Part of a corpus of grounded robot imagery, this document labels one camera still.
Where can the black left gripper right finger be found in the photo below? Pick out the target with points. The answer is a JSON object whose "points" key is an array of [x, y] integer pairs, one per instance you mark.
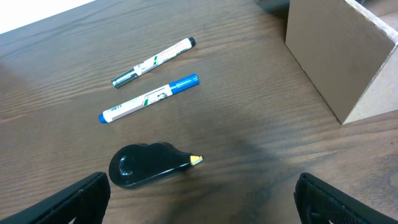
{"points": [[318, 202]]}

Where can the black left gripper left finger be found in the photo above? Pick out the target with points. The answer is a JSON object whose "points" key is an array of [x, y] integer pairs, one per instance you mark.
{"points": [[85, 201]]}

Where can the black correction tape dispenser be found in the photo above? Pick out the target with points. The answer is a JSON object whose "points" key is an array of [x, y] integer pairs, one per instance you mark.
{"points": [[138, 164]]}

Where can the open cardboard box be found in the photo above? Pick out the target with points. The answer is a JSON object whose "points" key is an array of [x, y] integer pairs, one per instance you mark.
{"points": [[348, 49]]}

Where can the blue capped white marker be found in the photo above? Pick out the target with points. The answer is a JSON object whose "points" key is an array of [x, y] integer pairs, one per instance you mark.
{"points": [[148, 99]]}

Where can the black capped white marker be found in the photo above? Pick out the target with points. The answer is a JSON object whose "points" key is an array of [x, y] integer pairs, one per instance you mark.
{"points": [[153, 62]]}

